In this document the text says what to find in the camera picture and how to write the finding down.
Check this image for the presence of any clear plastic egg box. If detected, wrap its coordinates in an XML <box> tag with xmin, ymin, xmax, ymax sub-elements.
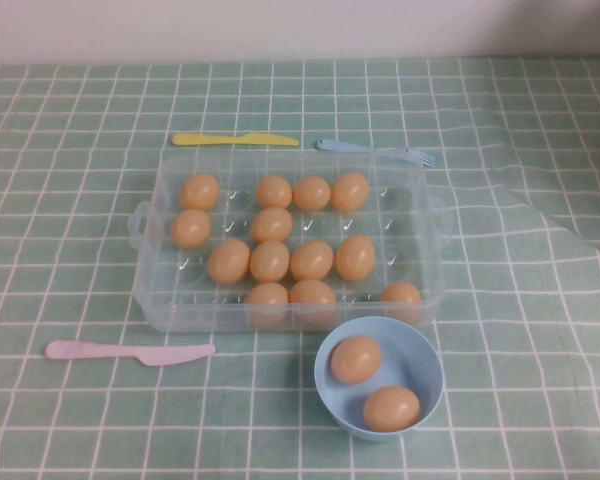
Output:
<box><xmin>127</xmin><ymin>147</ymin><xmax>454</xmax><ymax>335</ymax></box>

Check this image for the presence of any light blue plastic fork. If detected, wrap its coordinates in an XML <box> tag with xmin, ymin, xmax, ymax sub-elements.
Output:
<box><xmin>314</xmin><ymin>138</ymin><xmax>437</xmax><ymax>167</ymax></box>

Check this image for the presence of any yellow plastic knife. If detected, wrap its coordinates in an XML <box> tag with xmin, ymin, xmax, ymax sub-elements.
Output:
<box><xmin>171</xmin><ymin>132</ymin><xmax>300</xmax><ymax>148</ymax></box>

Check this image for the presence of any light blue plastic bowl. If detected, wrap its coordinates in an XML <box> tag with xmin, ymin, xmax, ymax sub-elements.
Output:
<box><xmin>313</xmin><ymin>315</ymin><xmax>445</xmax><ymax>443</ymax></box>

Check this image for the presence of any pink plastic knife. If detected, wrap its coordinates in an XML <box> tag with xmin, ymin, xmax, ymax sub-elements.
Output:
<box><xmin>44</xmin><ymin>339</ymin><xmax>216</xmax><ymax>368</ymax></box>

